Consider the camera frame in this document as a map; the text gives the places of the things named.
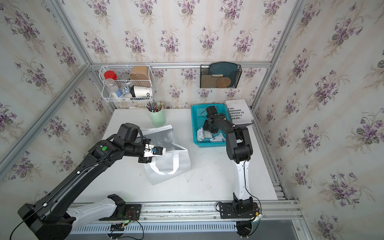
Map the white insulated delivery bag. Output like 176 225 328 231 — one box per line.
143 125 192 186

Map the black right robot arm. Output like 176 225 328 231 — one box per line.
203 106 261 217

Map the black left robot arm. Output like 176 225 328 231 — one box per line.
18 123 151 240

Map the white ice pack middle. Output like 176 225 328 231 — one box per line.
197 128 213 143

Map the white ice pack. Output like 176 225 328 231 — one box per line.
197 128 213 143
210 133 226 143

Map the white ice pack left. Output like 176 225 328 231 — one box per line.
210 133 226 143

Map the teal plastic basket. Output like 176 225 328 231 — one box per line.
191 104 230 148

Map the white book black lettering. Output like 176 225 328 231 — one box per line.
225 99 254 125

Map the green pencil cup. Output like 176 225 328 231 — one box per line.
147 101 166 127

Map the round woven rattan coaster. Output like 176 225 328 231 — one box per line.
216 77 232 88

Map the white paper cup black lid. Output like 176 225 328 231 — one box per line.
130 85 153 98

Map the clear glass jar blue label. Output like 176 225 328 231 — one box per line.
105 79 123 98

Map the red lid jar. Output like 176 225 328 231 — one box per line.
104 71 118 81

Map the black mesh wall organizer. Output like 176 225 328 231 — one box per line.
200 62 243 89

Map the white wire wall basket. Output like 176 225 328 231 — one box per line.
99 65 155 102

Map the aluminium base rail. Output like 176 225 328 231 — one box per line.
125 200 304 223

